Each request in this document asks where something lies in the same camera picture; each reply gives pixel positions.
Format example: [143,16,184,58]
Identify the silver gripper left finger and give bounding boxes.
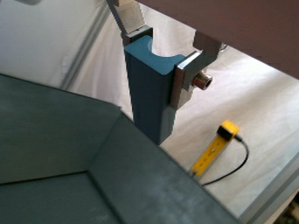
[107,0,154,46]

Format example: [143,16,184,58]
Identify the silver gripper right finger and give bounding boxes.
[170,31,226,110]

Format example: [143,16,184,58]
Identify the blue arch object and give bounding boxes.
[124,35,183,144]

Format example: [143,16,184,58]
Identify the yellow sensor bar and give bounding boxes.
[190,120,239,178]

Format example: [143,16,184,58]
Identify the aluminium frame profile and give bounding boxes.
[60,0,110,90]

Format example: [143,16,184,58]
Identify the black sensor cable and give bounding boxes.
[200,134,250,186]

